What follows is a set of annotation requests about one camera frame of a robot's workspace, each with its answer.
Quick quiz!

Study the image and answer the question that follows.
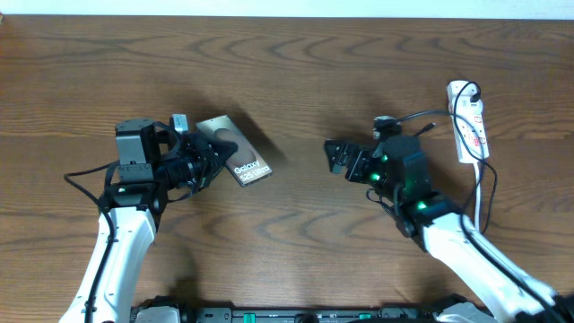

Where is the Samsung Galaxy smartphone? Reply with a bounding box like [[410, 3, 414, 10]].
[[196, 115, 273, 187]]

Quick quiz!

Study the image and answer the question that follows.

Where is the black USB charging cable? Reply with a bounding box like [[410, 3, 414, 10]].
[[365, 81, 499, 234]]

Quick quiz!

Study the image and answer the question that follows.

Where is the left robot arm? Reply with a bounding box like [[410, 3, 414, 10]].
[[61, 115, 238, 322]]

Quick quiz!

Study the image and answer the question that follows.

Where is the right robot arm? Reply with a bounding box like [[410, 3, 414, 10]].
[[324, 135, 573, 322]]

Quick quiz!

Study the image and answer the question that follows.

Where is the white power strip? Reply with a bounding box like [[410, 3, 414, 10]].
[[447, 80, 490, 163]]

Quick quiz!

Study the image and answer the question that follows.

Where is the white power strip cord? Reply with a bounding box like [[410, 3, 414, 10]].
[[472, 161, 484, 232]]

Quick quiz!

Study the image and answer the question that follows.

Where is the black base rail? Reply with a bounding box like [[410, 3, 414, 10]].
[[129, 295, 494, 323]]

